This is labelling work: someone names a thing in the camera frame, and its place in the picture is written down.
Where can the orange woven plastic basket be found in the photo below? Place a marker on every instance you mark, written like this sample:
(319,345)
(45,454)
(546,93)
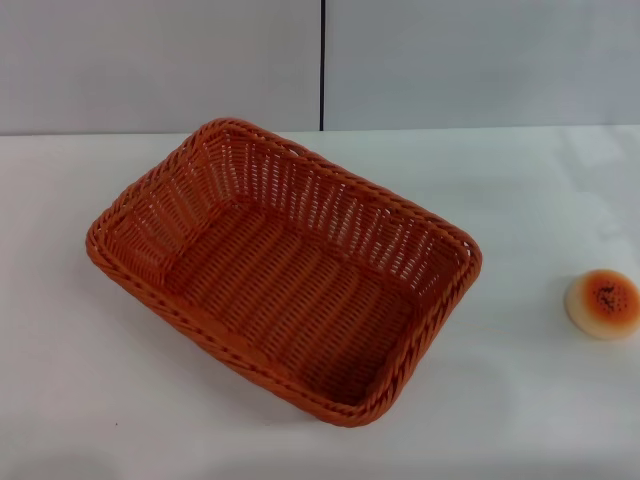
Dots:
(280,280)

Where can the round toasted bun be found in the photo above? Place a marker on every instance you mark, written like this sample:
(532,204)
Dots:
(602,302)

